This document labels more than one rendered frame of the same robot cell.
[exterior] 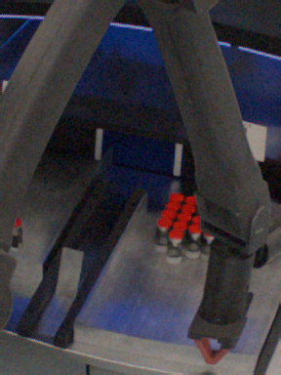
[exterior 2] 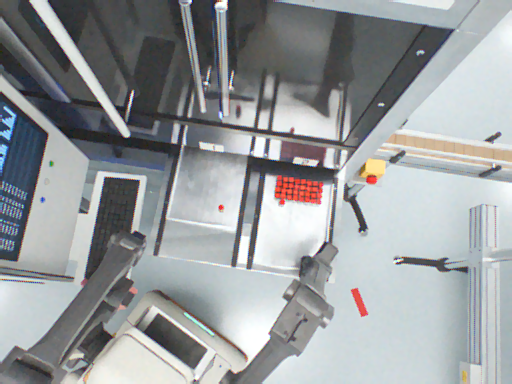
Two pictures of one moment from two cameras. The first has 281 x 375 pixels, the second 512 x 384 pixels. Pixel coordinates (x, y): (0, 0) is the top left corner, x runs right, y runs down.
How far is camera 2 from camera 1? 1.21 m
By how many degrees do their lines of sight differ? 43
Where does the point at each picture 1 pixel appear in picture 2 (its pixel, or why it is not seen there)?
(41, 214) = (228, 185)
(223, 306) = not seen: hidden behind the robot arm
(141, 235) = (267, 191)
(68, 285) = (246, 233)
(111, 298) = (262, 232)
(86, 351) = (258, 268)
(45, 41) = (265, 366)
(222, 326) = not seen: hidden behind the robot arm
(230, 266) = not seen: hidden behind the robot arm
